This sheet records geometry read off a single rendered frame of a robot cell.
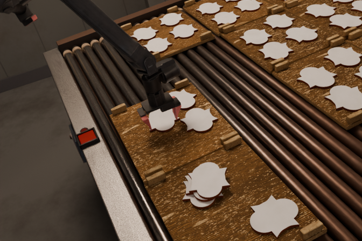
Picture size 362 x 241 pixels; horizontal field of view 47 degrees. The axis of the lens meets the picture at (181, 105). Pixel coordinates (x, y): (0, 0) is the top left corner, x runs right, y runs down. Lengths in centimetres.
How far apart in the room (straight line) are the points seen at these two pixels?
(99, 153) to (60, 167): 151
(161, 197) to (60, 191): 163
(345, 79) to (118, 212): 92
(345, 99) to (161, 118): 63
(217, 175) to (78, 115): 71
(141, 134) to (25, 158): 183
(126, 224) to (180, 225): 17
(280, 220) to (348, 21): 109
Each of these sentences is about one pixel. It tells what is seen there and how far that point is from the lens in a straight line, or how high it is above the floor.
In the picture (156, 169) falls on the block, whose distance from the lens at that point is 130.
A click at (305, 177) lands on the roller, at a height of 92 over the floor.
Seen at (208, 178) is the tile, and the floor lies 97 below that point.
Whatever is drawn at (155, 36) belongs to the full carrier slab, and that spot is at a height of 94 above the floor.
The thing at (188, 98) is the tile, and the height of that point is 95.
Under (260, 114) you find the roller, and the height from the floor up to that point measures 92.
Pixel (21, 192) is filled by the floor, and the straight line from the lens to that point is 297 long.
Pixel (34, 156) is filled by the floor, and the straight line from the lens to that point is 319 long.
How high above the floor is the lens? 186
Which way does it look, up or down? 36 degrees down
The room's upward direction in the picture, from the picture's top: 13 degrees counter-clockwise
